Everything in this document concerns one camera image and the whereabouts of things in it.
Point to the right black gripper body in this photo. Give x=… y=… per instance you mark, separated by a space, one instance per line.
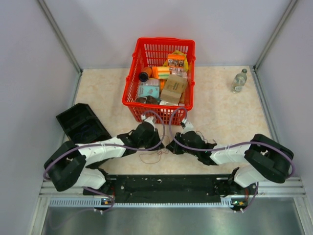
x=181 y=150

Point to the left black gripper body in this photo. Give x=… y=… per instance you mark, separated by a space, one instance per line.
x=152 y=141

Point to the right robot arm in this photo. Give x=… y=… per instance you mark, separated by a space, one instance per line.
x=262 y=158

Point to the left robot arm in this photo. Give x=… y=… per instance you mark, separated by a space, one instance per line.
x=71 y=165

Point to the brown wrapped package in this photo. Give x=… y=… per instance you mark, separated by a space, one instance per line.
x=147 y=100

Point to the teal tissue box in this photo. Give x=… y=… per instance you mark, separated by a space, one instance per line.
x=150 y=87

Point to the brown cardboard box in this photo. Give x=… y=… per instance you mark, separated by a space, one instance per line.
x=173 y=89

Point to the red plastic basket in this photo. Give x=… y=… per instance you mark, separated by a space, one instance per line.
x=161 y=79

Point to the orange black bottle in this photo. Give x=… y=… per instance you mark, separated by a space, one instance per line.
x=145 y=74

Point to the black divided tray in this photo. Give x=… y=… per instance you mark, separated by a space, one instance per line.
x=81 y=125

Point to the striped sponge pack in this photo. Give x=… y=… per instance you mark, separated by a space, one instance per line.
x=160 y=72

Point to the pink white packet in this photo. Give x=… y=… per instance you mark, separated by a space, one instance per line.
x=179 y=71

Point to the yellow bag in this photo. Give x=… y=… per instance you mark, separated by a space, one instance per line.
x=186 y=64

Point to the clear glass bottle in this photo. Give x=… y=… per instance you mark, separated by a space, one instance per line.
x=239 y=81

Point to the orange snack box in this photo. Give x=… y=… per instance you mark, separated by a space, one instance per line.
x=175 y=60

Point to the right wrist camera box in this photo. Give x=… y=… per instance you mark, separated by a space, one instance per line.
x=187 y=126

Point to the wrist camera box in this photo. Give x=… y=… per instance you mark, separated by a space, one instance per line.
x=187 y=126
x=148 y=120

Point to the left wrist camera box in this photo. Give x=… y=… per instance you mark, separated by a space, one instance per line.
x=148 y=120

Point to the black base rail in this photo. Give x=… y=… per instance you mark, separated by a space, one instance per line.
x=200 y=188

